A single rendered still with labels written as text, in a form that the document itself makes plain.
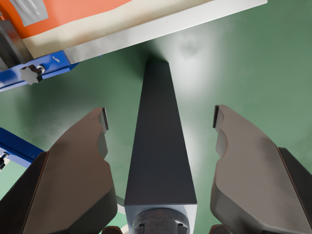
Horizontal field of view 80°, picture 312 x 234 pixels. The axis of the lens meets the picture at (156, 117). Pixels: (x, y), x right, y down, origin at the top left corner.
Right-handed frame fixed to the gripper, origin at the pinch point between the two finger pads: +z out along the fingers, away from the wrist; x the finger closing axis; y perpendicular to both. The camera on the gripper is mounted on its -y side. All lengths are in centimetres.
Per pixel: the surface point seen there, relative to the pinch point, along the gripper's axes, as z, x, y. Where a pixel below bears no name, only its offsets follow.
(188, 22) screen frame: 37.3, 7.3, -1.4
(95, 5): 40.8, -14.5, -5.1
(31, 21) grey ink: 41, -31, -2
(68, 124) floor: 136, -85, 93
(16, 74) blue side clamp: 36, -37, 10
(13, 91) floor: 136, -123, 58
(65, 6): 40.8, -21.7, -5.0
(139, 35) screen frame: 37.3, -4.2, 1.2
